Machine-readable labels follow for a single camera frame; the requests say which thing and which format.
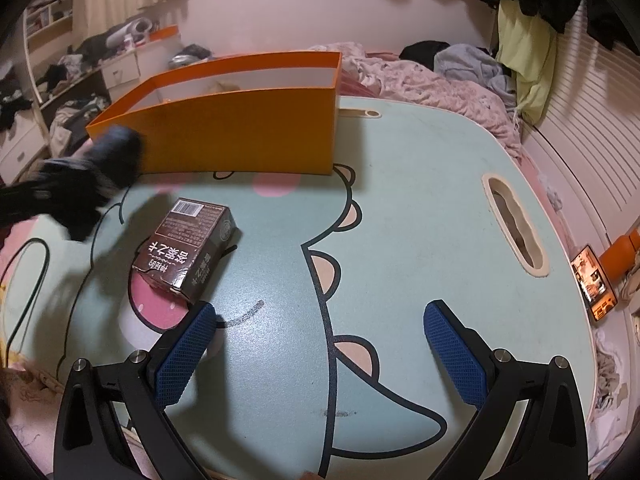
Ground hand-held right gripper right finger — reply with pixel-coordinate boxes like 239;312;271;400
422;300;588;480

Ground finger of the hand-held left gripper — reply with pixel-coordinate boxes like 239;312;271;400
45;182;114;242
42;125;144;196

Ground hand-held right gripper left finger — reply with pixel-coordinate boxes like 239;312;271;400
54;301;218;480

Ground brown drink carton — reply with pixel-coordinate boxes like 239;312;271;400
132;197;239;305

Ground orange cardboard box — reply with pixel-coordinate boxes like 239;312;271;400
85;51;344;176

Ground dark clothes heap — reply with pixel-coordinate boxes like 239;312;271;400
0;60;112;182

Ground white nightstand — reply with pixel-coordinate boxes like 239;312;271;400
97;35;187;92

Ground clothes pile on nightstand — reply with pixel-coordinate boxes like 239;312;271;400
64;34;132;69

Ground dark silver clothes bundle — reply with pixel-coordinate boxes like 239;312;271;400
167;43;214;69

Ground white hair dryer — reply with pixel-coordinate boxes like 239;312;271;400
102;17;156;46

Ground small orange box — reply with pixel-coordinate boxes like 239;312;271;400
147;24;181;44

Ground white bookshelf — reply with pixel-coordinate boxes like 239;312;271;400
22;0;77;52

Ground white crumpled cloth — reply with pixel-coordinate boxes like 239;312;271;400
590;329;640;461

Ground lit smartphone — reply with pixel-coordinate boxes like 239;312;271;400
570;243;620;324

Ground orange storage bin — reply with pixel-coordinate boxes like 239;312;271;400
598;227;640;281

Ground white slatted wardrobe door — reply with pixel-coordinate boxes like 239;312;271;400
520;0;640;257

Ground grey crumpled clothes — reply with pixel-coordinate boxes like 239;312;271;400
433;43;516;106

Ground yellow-green garment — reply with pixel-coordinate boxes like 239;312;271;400
494;0;559;124

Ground black crumpled garment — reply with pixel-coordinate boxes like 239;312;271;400
399;39;454;69

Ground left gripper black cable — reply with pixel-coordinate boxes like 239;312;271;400
0;240;51;361

